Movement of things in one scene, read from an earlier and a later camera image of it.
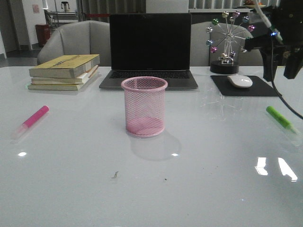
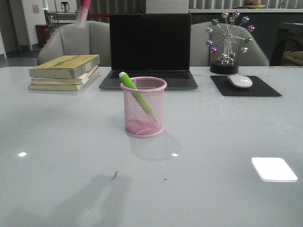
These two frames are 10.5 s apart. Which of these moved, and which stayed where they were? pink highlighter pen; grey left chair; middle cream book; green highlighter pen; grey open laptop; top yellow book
Moved: pink highlighter pen; green highlighter pen
Stayed: grey left chair; top yellow book; grey open laptop; middle cream book
